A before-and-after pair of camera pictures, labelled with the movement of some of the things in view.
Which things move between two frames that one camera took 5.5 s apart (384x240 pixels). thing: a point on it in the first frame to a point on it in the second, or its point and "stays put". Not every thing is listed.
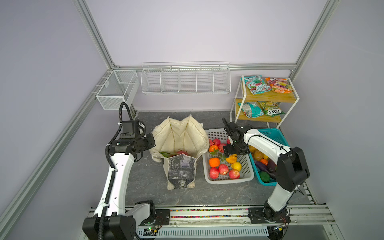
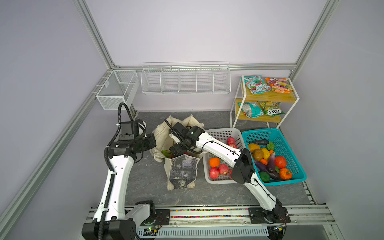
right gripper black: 227,149 to 178,149
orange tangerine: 214,162 stays put
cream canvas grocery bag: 173,134 stays put
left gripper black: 151,143 stays put
